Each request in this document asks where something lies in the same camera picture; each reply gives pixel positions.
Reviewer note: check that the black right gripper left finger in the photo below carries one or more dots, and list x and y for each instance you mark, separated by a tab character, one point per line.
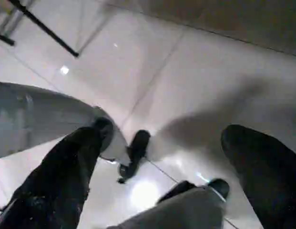
54	179

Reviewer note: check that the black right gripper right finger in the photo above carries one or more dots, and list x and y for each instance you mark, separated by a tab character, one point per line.
269	179

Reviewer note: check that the person's grey shoe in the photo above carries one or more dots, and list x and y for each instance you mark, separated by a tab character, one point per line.
220	187

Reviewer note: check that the black robot foot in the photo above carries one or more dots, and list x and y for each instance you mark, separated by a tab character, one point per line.
139	145

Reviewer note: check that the black metal stand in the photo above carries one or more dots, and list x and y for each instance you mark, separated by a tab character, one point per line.
43	26

